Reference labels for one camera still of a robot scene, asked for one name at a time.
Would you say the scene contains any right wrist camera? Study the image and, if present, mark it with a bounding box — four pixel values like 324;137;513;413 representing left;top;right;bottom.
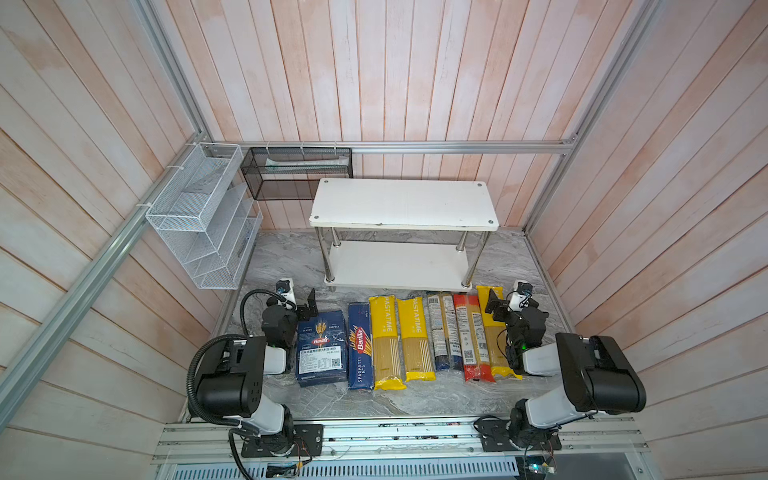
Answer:
508;281;533;312

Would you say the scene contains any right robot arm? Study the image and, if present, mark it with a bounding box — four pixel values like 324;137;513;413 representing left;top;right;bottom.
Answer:
477;282;647;450

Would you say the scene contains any yellow spaghetti pack far right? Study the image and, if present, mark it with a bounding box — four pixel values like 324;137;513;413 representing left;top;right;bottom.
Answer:
476;285;522;380

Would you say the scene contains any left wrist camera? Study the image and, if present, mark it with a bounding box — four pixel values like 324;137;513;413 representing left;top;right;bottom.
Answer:
275;278;295;303

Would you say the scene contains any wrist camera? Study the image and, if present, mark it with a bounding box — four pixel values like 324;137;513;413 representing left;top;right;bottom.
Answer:
508;281;533;312
275;278;295;303

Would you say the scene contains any blue white-label spaghetti pack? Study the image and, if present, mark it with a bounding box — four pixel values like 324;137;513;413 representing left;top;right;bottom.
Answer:
427;292;463;371

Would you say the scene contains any black mesh basket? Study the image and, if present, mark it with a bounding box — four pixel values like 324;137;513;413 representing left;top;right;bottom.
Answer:
240;146;354;201

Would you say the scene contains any yellow pastatime spaghetti pack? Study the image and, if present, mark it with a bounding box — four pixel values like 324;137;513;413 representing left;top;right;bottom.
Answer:
397;298;436;382
369;296;406;391

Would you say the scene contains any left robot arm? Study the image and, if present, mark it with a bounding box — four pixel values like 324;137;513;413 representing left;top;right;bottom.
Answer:
186;280;323;465

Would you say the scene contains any white wire mesh rack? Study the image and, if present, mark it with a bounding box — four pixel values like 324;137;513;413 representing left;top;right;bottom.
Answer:
146;143;263;290

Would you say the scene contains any red spaghetti pack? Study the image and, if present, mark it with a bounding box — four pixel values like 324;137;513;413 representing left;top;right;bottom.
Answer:
453;294;495;383

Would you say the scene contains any white two-tier shelf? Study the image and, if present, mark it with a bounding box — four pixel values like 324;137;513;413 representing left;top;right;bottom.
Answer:
309;178;500;292

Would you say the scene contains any dark blue pasta bag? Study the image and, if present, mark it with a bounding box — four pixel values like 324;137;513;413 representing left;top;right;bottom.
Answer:
295;310;348;387

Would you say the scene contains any blue Barilla spaghetti box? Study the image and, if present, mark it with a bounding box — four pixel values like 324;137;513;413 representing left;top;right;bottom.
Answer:
347;303;374;390

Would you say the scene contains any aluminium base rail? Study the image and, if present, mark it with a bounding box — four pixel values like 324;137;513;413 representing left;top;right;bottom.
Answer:
150;415;661;479

